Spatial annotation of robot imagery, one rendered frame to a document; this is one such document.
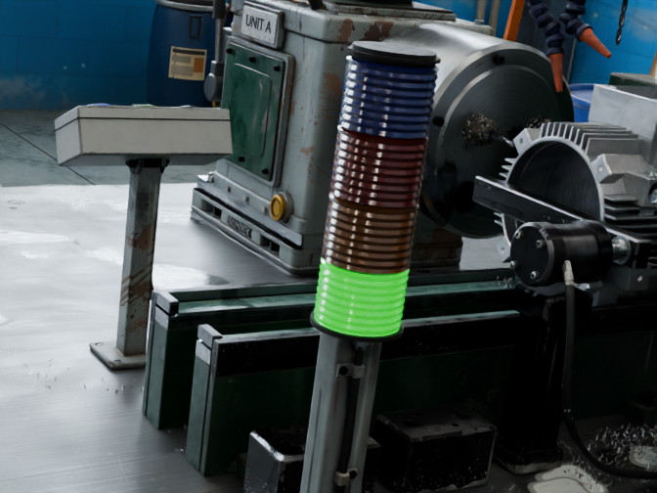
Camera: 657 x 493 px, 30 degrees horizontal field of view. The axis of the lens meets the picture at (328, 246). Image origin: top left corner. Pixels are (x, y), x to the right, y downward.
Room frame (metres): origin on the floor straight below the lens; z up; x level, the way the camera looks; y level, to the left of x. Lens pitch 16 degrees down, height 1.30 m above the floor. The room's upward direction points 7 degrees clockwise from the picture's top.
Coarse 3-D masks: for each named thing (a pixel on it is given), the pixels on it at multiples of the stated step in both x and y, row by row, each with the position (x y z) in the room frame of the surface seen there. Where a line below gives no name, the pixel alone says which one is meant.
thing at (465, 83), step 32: (416, 32) 1.60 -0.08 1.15; (448, 32) 1.58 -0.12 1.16; (448, 64) 1.48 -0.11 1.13; (480, 64) 1.48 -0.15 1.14; (512, 64) 1.51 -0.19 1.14; (544, 64) 1.54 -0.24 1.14; (448, 96) 1.46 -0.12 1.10; (480, 96) 1.48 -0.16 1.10; (512, 96) 1.51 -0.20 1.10; (544, 96) 1.54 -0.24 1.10; (448, 128) 1.46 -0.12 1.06; (480, 128) 1.45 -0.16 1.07; (512, 128) 1.51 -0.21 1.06; (448, 160) 1.46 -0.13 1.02; (480, 160) 1.49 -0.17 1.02; (448, 192) 1.47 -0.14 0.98; (448, 224) 1.48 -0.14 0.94; (480, 224) 1.50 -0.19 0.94
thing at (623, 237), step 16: (480, 176) 1.34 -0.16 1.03; (480, 192) 1.34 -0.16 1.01; (496, 192) 1.31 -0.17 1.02; (512, 192) 1.29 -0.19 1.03; (528, 192) 1.29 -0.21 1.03; (496, 208) 1.31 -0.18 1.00; (512, 208) 1.29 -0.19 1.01; (528, 208) 1.27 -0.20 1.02; (544, 208) 1.25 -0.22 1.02; (560, 208) 1.23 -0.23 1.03; (608, 224) 1.19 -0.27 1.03; (624, 240) 1.15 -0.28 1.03; (640, 240) 1.14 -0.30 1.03; (624, 256) 1.14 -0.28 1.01; (640, 256) 1.14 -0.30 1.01
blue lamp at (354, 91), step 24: (360, 72) 0.76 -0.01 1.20; (384, 72) 0.76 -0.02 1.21; (408, 72) 0.76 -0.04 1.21; (432, 72) 0.77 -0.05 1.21; (360, 96) 0.76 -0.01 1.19; (384, 96) 0.76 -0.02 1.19; (408, 96) 0.76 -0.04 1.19; (432, 96) 0.78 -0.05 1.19; (360, 120) 0.76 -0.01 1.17; (384, 120) 0.76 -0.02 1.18; (408, 120) 0.76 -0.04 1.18
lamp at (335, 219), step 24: (336, 216) 0.77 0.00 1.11; (360, 216) 0.76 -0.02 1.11; (384, 216) 0.76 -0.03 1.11; (408, 216) 0.77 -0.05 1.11; (336, 240) 0.77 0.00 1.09; (360, 240) 0.76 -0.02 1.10; (384, 240) 0.76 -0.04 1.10; (408, 240) 0.77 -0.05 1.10; (336, 264) 0.76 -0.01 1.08; (360, 264) 0.76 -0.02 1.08; (384, 264) 0.76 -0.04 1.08; (408, 264) 0.78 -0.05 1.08
